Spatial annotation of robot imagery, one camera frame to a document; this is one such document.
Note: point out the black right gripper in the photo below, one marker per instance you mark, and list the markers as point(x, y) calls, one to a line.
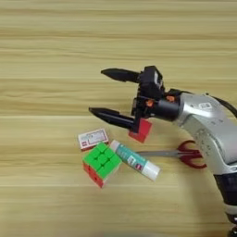
point(163, 108)

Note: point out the red foam cube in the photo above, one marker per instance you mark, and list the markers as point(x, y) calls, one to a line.
point(142, 132)

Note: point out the red and white card box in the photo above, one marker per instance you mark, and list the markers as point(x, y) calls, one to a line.
point(92, 139)

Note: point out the white and teal glue stick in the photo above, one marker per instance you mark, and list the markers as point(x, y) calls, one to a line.
point(135, 159)

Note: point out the green and red puzzle cube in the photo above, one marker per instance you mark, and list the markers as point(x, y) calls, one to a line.
point(102, 163)

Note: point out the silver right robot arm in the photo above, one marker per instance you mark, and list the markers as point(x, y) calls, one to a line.
point(209, 129)

